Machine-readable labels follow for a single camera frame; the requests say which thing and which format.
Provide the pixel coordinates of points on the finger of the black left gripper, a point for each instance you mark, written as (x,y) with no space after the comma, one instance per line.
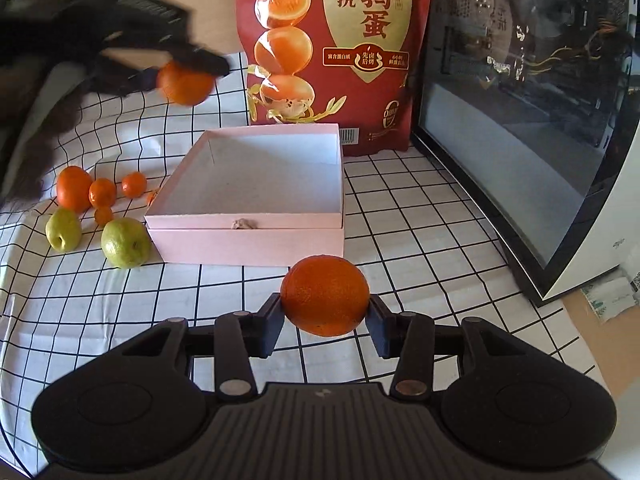
(196,58)
(123,82)

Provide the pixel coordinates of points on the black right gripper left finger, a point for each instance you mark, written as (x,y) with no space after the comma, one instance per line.
(239,336)

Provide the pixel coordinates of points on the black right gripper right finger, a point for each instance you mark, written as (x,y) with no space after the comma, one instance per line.
(409,337)

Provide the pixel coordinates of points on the small mandarin orange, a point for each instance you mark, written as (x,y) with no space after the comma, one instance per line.
(134,185)

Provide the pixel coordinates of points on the medium mandarin orange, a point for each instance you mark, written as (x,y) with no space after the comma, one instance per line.
(102,193)

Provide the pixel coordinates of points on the large pointed orange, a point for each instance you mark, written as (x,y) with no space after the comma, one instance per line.
(72,189)

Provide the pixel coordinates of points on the tiny kumquat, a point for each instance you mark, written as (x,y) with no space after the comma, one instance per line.
(103,215)

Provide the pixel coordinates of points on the green guava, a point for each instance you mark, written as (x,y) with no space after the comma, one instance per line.
(63,230)
(126,243)

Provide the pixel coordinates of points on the orange fruit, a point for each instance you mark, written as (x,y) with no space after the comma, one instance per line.
(151,197)

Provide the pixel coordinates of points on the red quail egg bag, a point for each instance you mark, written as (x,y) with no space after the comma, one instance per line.
(347,62)

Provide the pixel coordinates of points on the pink open gift box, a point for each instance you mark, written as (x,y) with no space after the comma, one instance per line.
(253,196)

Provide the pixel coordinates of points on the white grid tablecloth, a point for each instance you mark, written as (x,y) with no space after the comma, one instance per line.
(419,240)

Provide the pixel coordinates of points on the white label sticker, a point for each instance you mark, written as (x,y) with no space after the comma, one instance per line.
(612,294)

